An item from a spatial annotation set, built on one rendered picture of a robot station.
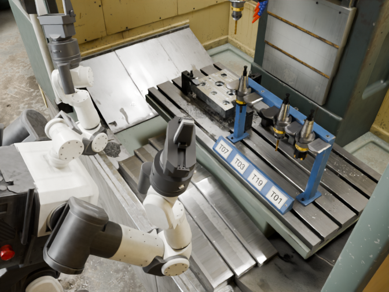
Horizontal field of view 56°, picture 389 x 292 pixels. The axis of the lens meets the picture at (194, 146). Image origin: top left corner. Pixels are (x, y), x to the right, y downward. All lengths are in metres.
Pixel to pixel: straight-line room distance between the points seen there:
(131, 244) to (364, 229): 0.62
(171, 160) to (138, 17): 1.95
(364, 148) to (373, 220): 1.90
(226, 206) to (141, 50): 1.35
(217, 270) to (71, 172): 0.77
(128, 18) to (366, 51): 1.46
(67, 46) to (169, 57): 1.44
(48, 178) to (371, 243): 0.77
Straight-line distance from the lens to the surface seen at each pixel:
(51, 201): 0.97
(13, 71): 4.33
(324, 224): 1.49
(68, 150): 0.97
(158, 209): 0.82
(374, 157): 2.32
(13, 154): 1.08
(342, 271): 0.56
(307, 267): 1.55
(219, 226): 1.60
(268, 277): 1.53
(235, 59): 2.96
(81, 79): 1.24
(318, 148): 1.29
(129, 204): 1.61
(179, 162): 0.68
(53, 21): 1.22
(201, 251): 1.56
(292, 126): 1.35
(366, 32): 1.80
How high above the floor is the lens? 2.06
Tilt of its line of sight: 44 degrees down
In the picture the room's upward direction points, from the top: straight up
